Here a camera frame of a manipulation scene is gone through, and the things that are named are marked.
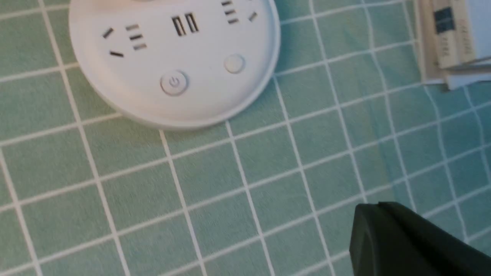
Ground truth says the white desk lamp with base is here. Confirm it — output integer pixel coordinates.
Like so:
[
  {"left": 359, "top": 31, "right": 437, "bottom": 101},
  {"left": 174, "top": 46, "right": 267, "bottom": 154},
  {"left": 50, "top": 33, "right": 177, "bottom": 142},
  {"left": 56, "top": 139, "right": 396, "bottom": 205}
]
[{"left": 68, "top": 0, "right": 281, "bottom": 130}]

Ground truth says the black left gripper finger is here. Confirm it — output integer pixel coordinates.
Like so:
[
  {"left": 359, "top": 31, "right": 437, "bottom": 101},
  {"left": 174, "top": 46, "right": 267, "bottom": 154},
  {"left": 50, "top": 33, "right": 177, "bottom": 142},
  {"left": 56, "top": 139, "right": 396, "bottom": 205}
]
[{"left": 349, "top": 202, "right": 491, "bottom": 276}]

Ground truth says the green checkered tablecloth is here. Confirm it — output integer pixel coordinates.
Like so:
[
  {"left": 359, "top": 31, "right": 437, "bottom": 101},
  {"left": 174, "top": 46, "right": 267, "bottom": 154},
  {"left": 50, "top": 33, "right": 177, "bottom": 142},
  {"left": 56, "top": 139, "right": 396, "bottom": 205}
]
[{"left": 0, "top": 0, "right": 491, "bottom": 276}]

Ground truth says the top book with car cover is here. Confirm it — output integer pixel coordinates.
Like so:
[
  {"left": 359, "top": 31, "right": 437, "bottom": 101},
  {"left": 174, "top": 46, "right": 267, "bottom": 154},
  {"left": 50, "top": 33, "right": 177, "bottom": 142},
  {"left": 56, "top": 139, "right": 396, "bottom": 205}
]
[{"left": 428, "top": 0, "right": 491, "bottom": 70}]

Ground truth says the middle white book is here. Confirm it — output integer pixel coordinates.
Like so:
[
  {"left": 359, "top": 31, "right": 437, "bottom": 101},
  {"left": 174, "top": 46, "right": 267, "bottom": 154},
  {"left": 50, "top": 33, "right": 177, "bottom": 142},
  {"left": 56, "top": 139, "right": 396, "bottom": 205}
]
[{"left": 443, "top": 59, "right": 491, "bottom": 90}]

